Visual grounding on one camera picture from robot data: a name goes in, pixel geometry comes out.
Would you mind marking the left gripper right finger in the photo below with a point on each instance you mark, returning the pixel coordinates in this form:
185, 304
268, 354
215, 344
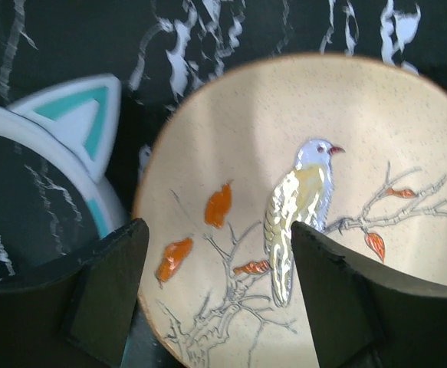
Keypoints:
363, 313

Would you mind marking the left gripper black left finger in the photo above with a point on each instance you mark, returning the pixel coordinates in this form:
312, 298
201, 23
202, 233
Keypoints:
76, 310

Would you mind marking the teal cat-ear headphones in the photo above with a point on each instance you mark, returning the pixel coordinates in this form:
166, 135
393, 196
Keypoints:
73, 125

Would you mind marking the orange floral plate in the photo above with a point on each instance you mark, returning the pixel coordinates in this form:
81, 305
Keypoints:
354, 147

